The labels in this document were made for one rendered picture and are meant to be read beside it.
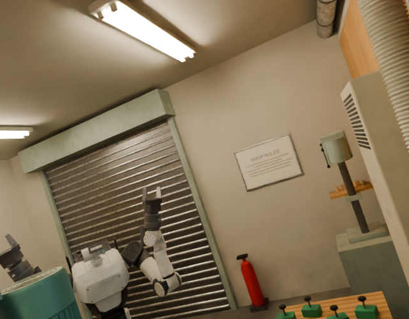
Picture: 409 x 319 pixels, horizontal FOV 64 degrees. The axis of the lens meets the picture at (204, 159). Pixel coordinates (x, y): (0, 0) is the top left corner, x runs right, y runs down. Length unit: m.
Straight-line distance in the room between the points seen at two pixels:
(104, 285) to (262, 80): 2.61
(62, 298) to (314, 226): 3.06
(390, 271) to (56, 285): 2.40
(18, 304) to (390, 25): 1.49
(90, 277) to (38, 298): 0.97
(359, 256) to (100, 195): 3.09
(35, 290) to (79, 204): 3.84
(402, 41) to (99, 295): 1.80
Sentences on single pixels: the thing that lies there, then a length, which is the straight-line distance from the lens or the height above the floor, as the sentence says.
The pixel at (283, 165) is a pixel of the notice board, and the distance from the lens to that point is 3.59.
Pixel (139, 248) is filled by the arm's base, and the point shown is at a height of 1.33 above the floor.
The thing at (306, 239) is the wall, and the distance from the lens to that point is 3.75.
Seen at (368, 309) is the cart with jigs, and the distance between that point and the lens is 2.24.
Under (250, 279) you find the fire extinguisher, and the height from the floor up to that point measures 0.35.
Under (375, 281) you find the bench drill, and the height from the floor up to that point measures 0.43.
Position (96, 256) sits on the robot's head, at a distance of 1.86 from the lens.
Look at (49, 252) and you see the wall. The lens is 5.30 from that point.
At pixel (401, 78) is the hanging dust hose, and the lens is 1.49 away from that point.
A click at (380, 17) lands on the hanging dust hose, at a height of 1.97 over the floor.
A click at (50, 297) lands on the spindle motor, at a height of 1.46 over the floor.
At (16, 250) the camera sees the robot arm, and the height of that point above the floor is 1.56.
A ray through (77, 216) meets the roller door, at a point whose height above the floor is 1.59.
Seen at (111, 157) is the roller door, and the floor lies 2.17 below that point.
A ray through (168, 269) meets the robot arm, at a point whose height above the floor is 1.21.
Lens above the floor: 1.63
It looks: 2 degrees up
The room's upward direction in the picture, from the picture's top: 19 degrees counter-clockwise
